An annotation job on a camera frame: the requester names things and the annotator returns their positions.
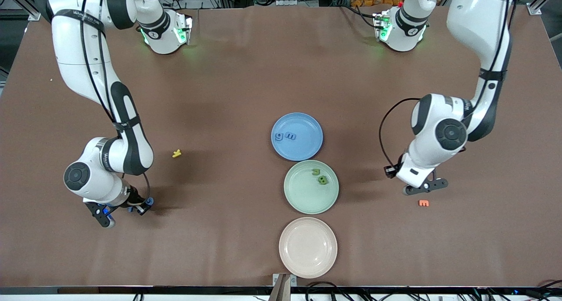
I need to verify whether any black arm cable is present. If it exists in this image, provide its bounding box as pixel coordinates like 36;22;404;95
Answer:
379;0;521;167
80;0;151;201

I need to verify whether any black looped floor cable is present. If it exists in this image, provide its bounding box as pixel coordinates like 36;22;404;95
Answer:
305;282;352;301

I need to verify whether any beige plate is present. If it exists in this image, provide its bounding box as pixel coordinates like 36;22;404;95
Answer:
279;217;338;279

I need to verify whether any black table edge rail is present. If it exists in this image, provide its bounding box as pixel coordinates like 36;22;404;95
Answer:
0;286;562;295

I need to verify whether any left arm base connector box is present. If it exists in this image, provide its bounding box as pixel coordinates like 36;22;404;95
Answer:
372;12;392;41

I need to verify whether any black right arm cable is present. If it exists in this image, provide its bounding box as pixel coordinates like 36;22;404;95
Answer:
80;0;151;201

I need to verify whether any aluminium frame post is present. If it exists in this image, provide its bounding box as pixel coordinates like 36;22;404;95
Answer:
0;0;42;21
527;0;562;16

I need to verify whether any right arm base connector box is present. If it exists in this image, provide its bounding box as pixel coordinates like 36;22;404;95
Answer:
175;15;194;45

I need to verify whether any blue plate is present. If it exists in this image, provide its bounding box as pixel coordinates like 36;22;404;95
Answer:
271;112;324;162

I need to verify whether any green plate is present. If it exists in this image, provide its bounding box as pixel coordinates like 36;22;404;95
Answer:
284;160;339;215

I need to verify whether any metal mount bracket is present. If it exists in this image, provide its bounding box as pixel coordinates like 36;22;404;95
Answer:
269;273;298;301

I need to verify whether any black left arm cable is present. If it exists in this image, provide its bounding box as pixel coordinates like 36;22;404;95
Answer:
379;0;521;167

